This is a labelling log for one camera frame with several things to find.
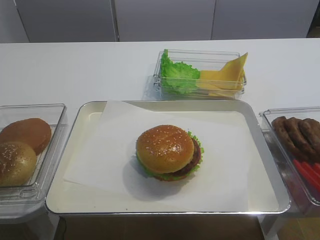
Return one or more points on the sesame seed top bun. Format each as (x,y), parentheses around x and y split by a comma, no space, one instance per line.
(165,149)

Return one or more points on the sesame seed bun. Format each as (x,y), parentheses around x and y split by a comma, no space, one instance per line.
(165,149)
(17,163)

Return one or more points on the clear lettuce and cheese container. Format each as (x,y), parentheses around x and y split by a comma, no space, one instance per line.
(202,60)

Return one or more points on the yellow cheese slice flat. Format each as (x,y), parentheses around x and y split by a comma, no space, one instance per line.
(208,81)

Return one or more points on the yellow cheese slice upright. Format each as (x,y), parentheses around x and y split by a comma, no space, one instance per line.
(230,77)

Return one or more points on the green lettuce leaf in container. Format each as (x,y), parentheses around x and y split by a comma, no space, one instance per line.
(177,77)

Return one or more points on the brown patty on burger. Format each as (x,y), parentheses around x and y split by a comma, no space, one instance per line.
(191,165)

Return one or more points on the green lettuce under patty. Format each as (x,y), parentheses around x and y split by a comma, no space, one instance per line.
(152,174)

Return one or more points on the silver metal tray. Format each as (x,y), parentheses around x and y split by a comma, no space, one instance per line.
(266,191)

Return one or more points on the bottom bun of burger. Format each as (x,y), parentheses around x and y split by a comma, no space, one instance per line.
(169,178)

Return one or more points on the white parchment paper sheet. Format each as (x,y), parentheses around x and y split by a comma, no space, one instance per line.
(108,161)

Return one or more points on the plain brown bun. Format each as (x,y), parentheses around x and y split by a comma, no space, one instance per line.
(34,132)

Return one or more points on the clear bun container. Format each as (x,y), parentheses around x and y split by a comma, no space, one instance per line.
(36,188)

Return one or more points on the left brown patty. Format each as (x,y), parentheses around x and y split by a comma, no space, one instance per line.
(278,125)

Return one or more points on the clear patty and tomato container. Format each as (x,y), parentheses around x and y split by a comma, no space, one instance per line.
(305,196)

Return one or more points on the middle brown patty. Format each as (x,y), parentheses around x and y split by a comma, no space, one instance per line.
(292,127)

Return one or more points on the right brown patty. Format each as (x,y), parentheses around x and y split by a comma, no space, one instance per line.
(310,128)

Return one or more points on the left red tomato slice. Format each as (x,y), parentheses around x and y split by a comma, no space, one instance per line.
(302,172)

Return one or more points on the middle red tomato slice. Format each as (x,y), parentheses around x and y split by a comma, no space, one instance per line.
(312,175)

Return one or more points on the right red tomato slice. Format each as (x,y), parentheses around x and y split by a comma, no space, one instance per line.
(316,167)

